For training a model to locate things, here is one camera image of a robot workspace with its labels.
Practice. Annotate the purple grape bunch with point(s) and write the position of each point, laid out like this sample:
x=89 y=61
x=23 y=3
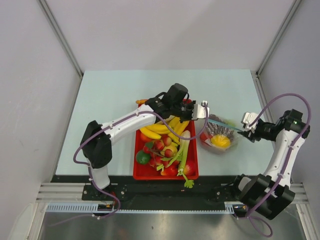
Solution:
x=218 y=126

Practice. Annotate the red peach apple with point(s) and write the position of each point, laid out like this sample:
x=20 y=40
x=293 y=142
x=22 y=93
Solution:
x=189 y=168

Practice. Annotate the aluminium rail frame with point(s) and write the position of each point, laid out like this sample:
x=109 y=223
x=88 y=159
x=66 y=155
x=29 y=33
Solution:
x=138 y=198

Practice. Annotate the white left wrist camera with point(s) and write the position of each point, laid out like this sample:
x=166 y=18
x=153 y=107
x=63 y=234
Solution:
x=200 y=111

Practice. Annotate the small yellow banana bunch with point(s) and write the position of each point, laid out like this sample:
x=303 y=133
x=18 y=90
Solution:
x=178 y=127

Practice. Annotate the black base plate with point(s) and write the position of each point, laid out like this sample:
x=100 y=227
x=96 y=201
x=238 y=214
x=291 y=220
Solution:
x=225 y=180

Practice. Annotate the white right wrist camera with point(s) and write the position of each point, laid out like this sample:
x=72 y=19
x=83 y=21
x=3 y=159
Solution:
x=248 y=121

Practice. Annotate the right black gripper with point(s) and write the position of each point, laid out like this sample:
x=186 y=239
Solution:
x=253 y=136

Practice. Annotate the orange ginger root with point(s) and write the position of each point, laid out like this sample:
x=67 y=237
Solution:
x=141 y=101

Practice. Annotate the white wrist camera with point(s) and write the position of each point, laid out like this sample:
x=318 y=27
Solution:
x=248 y=121
x=200 y=111

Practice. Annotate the clear zip top bag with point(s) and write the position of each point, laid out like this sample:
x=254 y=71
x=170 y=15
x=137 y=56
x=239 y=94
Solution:
x=216 y=150

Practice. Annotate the green celery stalk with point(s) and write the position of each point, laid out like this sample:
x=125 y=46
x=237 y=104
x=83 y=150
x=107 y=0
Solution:
x=181 y=157

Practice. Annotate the yellow lemon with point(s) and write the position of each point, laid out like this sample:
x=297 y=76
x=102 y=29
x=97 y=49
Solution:
x=220 y=141

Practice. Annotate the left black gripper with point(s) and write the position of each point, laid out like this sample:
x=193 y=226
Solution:
x=189 y=117

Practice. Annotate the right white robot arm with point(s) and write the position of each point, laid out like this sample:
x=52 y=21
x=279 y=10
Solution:
x=269 y=193

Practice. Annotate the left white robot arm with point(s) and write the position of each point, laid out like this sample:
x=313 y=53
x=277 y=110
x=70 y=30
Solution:
x=98 y=139

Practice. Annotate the red bell pepper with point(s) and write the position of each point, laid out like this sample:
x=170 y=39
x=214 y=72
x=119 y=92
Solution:
x=203 y=137

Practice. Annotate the red plastic tray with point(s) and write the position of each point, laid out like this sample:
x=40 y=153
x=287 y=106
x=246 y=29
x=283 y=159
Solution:
x=147 y=172

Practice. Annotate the lychee cluster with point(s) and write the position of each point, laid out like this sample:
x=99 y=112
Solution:
x=160 y=150

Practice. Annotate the green lime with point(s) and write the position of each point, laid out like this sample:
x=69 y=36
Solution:
x=142 y=158

